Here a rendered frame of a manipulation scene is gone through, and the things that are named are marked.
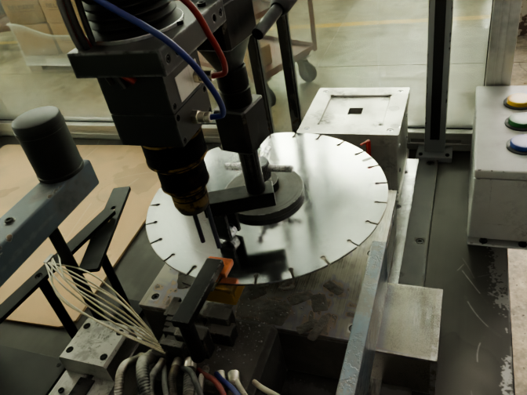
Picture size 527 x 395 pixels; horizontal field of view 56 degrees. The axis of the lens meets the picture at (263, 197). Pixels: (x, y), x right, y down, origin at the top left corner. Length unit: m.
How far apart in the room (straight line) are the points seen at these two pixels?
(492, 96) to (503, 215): 0.25
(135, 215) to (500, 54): 0.76
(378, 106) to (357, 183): 0.32
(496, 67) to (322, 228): 0.54
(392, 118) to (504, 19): 0.25
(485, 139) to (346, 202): 0.31
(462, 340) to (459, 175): 0.39
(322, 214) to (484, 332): 0.29
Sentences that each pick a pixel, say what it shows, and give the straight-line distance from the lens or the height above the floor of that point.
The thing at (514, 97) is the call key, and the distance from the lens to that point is 0.98.
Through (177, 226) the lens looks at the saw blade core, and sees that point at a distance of 0.67.
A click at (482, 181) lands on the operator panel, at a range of 0.81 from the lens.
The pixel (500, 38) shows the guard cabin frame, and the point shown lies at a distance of 1.01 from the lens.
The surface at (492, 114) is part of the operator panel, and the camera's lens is 0.95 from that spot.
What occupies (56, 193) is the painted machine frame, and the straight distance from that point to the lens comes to 0.65.
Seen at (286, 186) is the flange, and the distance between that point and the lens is 0.67.
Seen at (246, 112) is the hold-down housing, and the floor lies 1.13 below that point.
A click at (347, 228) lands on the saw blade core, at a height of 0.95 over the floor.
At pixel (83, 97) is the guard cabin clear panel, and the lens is 1.42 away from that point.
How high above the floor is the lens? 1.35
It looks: 36 degrees down
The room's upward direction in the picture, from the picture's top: 12 degrees counter-clockwise
